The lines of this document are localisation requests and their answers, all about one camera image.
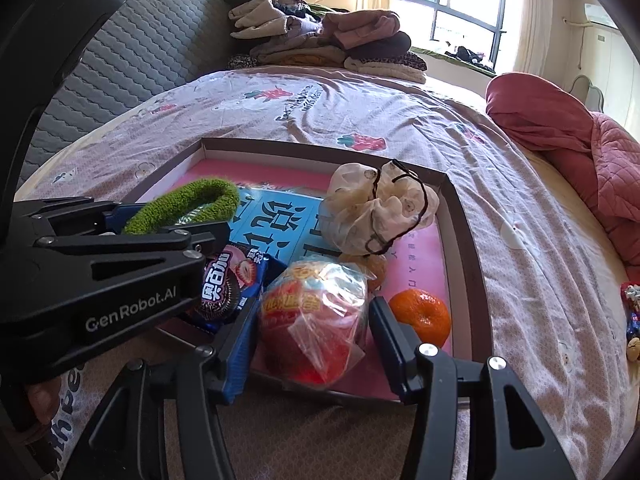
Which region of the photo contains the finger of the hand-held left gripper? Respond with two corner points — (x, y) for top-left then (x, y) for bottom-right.
(34, 220), (232, 262)
(16, 198), (130, 235)

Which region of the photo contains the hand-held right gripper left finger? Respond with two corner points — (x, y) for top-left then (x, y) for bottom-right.
(60, 300), (273, 480)

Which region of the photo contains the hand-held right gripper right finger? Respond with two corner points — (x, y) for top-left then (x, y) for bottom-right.
(367, 296), (576, 480)

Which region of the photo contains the orange mandarin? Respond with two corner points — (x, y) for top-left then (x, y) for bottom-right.
(389, 289), (452, 348)
(340, 254), (388, 293)

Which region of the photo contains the blue cookie packet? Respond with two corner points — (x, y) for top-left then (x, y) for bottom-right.
(187, 244), (273, 333)

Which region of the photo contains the green fuzzy ring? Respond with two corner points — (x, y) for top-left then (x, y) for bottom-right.
(122, 177), (242, 236)

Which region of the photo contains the red snack bag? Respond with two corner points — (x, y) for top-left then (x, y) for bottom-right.
(257, 255), (378, 386)

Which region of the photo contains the grey cardboard box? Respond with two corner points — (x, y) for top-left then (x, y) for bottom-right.
(112, 137), (493, 408)

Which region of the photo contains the cream drawstring pouch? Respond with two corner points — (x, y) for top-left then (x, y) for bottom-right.
(318, 159), (441, 256)

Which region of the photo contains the person's left hand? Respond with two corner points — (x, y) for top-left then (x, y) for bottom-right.
(22, 371), (66, 435)

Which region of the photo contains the pink and blue book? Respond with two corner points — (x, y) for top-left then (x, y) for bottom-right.
(135, 157), (453, 391)

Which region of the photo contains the strawberry printed bed sheet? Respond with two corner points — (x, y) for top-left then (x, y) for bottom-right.
(15, 67), (640, 480)

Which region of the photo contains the grey quilted headboard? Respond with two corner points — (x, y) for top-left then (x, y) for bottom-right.
(20, 0), (241, 181)

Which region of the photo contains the small doll toy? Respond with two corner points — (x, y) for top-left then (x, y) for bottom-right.
(620, 282), (640, 363)

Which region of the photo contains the pink quilt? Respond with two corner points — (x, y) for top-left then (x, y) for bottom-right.
(485, 72), (640, 281)

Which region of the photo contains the pile of folded clothes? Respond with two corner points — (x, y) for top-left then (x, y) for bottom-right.
(223, 0), (428, 85)

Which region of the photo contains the dark cloth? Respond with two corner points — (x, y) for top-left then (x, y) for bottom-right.
(445, 46), (497, 66)

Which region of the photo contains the white chair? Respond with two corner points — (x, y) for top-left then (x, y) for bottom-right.
(570, 74), (608, 111)

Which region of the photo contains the cream curtain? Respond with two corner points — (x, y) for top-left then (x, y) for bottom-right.
(515, 0), (556, 78)

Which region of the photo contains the white air conditioner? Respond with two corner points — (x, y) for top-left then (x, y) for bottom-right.
(582, 4), (621, 28)

